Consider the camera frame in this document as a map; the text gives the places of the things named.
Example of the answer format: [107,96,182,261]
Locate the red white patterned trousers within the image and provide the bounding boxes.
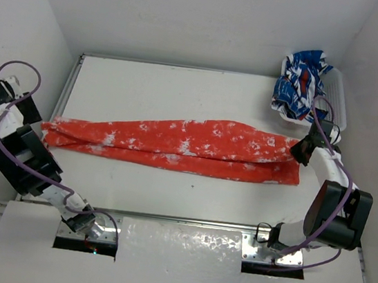
[41,116,300,185]

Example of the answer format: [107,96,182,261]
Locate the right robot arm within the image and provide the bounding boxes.
[258,119,374,260]

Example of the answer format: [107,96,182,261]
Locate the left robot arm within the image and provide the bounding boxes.
[0,76,96,236]

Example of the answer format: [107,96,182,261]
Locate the white plastic basket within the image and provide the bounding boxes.
[279,57,347,131]

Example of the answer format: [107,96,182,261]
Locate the blue white patterned garment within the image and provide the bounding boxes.
[271,50,332,122]

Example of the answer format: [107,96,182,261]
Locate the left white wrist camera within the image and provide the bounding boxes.
[1,75,23,94]

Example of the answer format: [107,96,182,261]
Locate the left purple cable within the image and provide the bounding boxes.
[0,57,142,245]

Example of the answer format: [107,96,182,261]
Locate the aluminium table frame rail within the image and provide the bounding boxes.
[0,56,370,283]

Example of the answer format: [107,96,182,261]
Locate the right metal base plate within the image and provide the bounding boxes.
[241,232,303,268]

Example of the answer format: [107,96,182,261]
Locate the metal base plate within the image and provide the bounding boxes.
[56,211,123,246]
[241,232,303,268]

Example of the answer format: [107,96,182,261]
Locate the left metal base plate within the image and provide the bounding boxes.
[56,211,123,246]

